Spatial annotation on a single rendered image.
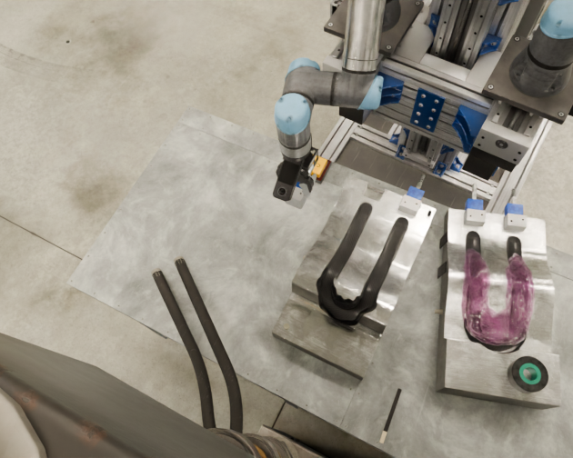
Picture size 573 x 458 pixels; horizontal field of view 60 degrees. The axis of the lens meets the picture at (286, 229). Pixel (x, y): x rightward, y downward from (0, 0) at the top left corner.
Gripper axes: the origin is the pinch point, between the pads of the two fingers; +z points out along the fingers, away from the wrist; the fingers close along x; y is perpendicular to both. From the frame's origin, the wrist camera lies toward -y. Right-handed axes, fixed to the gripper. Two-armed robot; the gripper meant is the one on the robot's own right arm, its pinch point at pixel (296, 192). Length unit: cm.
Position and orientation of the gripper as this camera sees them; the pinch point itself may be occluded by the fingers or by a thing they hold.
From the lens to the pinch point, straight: 136.5
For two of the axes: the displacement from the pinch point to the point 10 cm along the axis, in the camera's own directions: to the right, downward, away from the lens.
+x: -8.9, -3.9, 2.4
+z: 0.7, 4.0, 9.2
